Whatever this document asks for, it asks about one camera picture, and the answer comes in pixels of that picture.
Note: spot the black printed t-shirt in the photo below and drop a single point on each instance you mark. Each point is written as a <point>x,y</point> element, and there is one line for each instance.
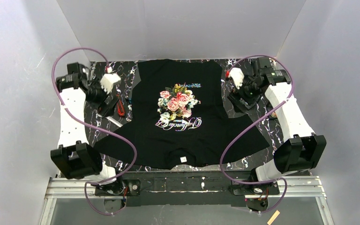
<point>178,111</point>

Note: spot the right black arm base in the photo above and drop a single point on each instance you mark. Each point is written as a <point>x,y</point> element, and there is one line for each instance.
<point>256,190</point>

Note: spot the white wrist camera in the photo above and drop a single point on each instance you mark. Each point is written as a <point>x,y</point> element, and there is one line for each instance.
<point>237,76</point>
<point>109,80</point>

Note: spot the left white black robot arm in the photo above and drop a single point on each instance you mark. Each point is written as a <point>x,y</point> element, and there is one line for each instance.
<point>74,157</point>

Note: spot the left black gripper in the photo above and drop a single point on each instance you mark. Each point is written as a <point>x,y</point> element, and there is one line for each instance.
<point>108,105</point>

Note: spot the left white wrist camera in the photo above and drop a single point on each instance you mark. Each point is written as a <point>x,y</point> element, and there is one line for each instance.
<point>109,80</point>

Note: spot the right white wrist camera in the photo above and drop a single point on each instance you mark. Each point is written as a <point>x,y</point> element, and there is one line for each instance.
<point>237,76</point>

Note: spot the red handled tool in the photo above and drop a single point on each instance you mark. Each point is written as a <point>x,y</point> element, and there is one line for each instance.
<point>120,108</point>

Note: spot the white garment label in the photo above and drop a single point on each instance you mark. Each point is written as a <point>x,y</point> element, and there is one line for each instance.
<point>183,159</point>

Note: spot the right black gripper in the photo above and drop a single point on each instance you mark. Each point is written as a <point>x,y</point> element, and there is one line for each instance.
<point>240,101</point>

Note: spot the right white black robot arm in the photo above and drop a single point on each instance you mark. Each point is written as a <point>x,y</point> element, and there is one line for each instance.
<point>302,148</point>

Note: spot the aluminium rail frame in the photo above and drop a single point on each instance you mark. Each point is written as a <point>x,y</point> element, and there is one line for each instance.
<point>185,197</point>

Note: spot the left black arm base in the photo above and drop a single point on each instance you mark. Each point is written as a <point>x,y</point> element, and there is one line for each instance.
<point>119,188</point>

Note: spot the beige tape strip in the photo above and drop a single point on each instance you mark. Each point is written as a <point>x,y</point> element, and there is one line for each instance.
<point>273,217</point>

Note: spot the silver wrench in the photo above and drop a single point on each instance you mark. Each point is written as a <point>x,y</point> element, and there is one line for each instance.
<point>115,122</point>

